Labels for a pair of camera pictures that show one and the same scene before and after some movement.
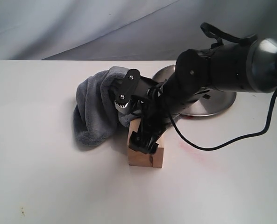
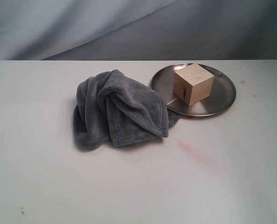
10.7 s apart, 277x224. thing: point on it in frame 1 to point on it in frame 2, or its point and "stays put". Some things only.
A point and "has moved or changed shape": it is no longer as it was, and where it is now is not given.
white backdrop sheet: x=124 y=30 stays put
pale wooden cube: x=139 y=158 has moved or changed shape
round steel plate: x=208 y=102 stays put
